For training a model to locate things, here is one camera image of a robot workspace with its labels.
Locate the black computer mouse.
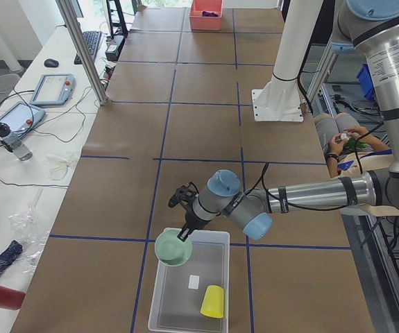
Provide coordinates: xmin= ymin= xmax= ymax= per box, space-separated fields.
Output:
xmin=44 ymin=58 xmax=60 ymax=68

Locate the clear plastic bin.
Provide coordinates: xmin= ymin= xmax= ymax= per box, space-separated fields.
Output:
xmin=148 ymin=230 xmax=230 ymax=332

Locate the yellow plastic cup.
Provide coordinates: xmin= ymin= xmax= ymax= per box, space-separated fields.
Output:
xmin=200 ymin=285 xmax=225 ymax=319

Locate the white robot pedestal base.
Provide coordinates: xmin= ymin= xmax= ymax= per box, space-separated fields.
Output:
xmin=252 ymin=0 xmax=323 ymax=122

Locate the black small computer box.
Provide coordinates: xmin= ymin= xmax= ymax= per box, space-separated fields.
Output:
xmin=105 ymin=35 xmax=126 ymax=62

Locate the teach pendant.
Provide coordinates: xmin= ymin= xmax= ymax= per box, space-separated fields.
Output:
xmin=0 ymin=102 xmax=45 ymax=138
xmin=30 ymin=74 xmax=76 ymax=107

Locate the crumpled clear plastic wrap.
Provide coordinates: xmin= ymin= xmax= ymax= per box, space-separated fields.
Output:
xmin=8 ymin=207 xmax=49 ymax=273

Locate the pink plastic bin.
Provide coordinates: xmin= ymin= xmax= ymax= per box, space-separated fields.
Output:
xmin=189 ymin=0 xmax=223 ymax=31

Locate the aluminium frame post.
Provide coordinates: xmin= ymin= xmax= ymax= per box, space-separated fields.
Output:
xmin=56 ymin=0 xmax=108 ymax=105

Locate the white label in bin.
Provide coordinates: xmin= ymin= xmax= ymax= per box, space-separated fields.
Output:
xmin=188 ymin=275 xmax=200 ymax=290

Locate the white crumpled tissue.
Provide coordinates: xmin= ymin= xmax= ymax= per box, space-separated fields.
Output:
xmin=46 ymin=153 xmax=78 ymax=180

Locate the green handled tool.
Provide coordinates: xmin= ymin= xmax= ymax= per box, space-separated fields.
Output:
xmin=346 ymin=137 xmax=368 ymax=151

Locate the black keyboard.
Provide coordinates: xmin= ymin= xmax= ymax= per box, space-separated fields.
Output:
xmin=83 ymin=31 xmax=103 ymax=60

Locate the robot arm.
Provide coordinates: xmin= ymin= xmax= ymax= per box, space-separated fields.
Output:
xmin=169 ymin=1 xmax=399 ymax=242

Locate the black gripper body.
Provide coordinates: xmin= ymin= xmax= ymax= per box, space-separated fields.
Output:
xmin=168 ymin=183 xmax=203 ymax=231

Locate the clear water bottle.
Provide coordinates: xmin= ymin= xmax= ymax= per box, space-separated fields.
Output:
xmin=0 ymin=122 xmax=33 ymax=161

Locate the folded blue umbrella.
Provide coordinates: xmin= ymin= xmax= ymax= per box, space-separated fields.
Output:
xmin=0 ymin=240 xmax=23 ymax=276

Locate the teach pendant near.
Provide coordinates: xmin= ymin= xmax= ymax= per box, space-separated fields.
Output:
xmin=0 ymin=102 xmax=45 ymax=138

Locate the teach pendant far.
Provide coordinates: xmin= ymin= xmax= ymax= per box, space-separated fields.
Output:
xmin=30 ymin=74 xmax=76 ymax=107

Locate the purple cloth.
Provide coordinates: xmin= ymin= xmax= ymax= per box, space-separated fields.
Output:
xmin=201 ymin=11 xmax=219 ymax=17

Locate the green ceramic bowl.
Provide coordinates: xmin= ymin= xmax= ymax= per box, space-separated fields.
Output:
xmin=155 ymin=228 xmax=193 ymax=266

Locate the seated person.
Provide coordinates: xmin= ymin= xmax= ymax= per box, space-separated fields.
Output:
xmin=314 ymin=112 xmax=393 ymax=178

